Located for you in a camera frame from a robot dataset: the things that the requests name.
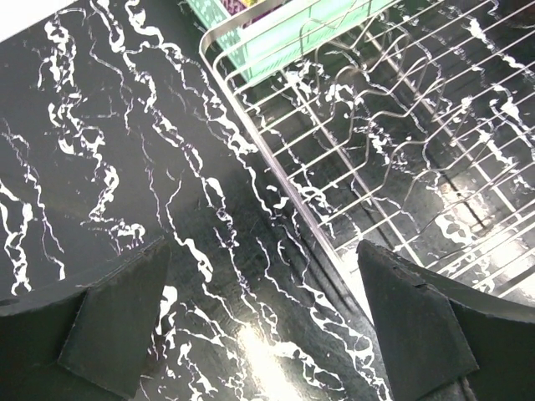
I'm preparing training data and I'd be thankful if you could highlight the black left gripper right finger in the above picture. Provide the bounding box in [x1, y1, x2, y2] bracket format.
[357, 240, 534, 400]

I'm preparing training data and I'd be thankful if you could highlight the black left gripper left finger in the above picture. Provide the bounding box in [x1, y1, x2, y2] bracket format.
[1, 237, 171, 400]

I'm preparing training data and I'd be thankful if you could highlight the green plastic file organizer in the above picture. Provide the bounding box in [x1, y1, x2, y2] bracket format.
[187, 1, 388, 85]

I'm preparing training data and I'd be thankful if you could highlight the purple illustrated book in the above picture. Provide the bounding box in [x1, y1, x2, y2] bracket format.
[221, 0, 262, 16]

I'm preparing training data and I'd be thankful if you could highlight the metal wire dish rack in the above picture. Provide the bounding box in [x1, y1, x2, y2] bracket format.
[208, 1, 534, 307]

